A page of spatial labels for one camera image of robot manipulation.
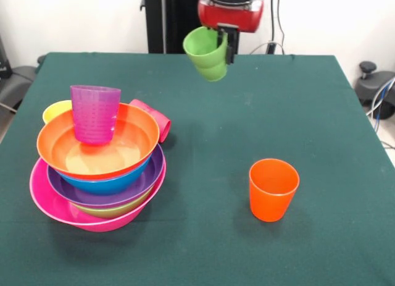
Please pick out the black equipment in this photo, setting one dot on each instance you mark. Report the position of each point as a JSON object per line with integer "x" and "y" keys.
{"x": 21, "y": 76}

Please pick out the purple bowl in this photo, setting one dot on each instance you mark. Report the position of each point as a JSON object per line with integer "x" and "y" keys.
{"x": 154, "y": 171}

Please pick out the green bowl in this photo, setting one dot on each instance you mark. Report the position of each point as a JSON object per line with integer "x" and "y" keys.
{"x": 108, "y": 212}

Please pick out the green cup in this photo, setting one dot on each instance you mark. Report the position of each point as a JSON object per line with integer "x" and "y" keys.
{"x": 200, "y": 42}
{"x": 213, "y": 73}

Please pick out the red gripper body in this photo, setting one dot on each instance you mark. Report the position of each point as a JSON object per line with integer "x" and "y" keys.
{"x": 231, "y": 17}

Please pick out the orange cup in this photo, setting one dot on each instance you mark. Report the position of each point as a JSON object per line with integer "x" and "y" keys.
{"x": 271, "y": 199}

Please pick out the red cup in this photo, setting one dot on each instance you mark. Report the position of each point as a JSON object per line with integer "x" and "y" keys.
{"x": 163, "y": 125}

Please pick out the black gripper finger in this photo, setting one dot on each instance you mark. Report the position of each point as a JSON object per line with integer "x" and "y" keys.
{"x": 220, "y": 37}
{"x": 233, "y": 48}

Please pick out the blue bowl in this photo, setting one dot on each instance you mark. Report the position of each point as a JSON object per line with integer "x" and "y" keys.
{"x": 108, "y": 185}

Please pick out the pink bowl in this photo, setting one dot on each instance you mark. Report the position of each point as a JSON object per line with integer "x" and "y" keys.
{"x": 46, "y": 196}

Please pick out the purple cup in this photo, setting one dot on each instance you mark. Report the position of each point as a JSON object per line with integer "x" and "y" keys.
{"x": 94, "y": 116}

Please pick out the dark green tablecloth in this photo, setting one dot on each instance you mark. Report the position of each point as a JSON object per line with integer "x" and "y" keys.
{"x": 324, "y": 236}

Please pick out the yellow cup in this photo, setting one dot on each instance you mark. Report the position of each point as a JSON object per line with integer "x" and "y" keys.
{"x": 54, "y": 111}

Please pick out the black plug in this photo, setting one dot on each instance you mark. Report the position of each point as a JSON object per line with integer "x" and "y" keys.
{"x": 271, "y": 48}

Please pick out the orange bowl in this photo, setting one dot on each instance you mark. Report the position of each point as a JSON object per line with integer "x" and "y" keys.
{"x": 135, "y": 137}

